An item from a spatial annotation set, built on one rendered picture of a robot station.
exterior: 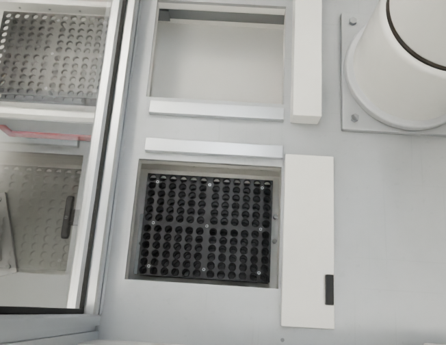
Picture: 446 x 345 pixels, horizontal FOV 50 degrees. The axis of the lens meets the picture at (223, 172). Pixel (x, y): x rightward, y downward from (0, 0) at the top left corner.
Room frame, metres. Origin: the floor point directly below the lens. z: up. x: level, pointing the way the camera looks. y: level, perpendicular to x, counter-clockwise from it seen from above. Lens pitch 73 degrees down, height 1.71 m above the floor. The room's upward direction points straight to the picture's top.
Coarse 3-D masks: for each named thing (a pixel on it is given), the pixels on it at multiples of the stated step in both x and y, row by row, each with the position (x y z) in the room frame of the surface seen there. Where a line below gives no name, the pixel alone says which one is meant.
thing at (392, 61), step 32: (384, 0) 0.43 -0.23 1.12; (416, 0) 0.37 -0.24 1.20; (352, 32) 0.49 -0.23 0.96; (384, 32) 0.38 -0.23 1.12; (416, 32) 0.35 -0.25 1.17; (352, 64) 0.41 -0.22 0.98; (384, 64) 0.35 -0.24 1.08; (416, 64) 0.33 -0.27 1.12; (352, 96) 0.36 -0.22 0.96; (384, 96) 0.33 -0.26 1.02; (416, 96) 0.31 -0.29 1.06; (352, 128) 0.30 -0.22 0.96; (384, 128) 0.30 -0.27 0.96; (416, 128) 0.30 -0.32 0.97
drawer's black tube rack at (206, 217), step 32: (160, 192) 0.21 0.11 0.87; (192, 192) 0.20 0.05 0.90; (224, 192) 0.20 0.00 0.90; (256, 192) 0.21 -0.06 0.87; (160, 224) 0.15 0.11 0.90; (192, 224) 0.15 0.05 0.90; (224, 224) 0.15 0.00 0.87; (256, 224) 0.15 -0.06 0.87; (160, 256) 0.09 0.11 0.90; (192, 256) 0.09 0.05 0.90; (224, 256) 0.10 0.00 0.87; (256, 256) 0.09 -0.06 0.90
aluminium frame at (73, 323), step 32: (128, 0) 0.53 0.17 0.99; (128, 32) 0.46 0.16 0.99; (128, 64) 0.40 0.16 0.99; (128, 96) 0.36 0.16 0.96; (96, 224) 0.13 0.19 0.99; (96, 256) 0.08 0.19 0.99; (96, 288) 0.03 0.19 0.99; (0, 320) -0.01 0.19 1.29; (32, 320) -0.01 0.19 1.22; (64, 320) -0.01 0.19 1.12; (96, 320) -0.01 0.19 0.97
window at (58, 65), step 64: (0, 0) 0.25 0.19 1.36; (64, 0) 0.35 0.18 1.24; (0, 64) 0.20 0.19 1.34; (64, 64) 0.28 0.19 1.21; (0, 128) 0.15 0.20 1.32; (64, 128) 0.21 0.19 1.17; (0, 192) 0.10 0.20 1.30; (64, 192) 0.14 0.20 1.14; (0, 256) 0.05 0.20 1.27; (64, 256) 0.07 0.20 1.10
